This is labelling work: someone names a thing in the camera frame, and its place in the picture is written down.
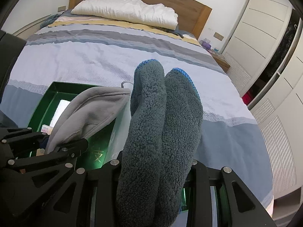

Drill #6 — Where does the white pillow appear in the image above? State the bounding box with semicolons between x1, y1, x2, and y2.
71;0;178;30

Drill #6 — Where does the white cloth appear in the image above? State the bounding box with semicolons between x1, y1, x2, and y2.
49;100;70;128

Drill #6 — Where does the white wardrobe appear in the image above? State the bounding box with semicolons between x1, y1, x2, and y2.
222;0;302;226

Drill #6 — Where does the tissue pack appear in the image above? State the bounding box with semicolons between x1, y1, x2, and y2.
41;124;53;135

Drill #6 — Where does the right wooden nightstand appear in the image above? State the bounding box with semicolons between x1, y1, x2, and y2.
211;53;230;73

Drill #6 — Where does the teal blanket on nightstand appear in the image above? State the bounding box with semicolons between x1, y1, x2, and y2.
40;14;61;29

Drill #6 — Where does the clear blue plastic roll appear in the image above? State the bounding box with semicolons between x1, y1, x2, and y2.
105;109;131;162

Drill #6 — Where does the grey fleece cloth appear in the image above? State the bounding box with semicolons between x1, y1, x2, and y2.
45;82;134;154

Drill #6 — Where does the purple tissue box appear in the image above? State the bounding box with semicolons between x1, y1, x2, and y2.
199;38;211;51

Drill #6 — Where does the dark teal fluffy towel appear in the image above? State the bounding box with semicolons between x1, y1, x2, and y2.
117;59;203;226

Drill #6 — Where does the green tray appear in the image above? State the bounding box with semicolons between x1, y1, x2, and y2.
27;81;235;227

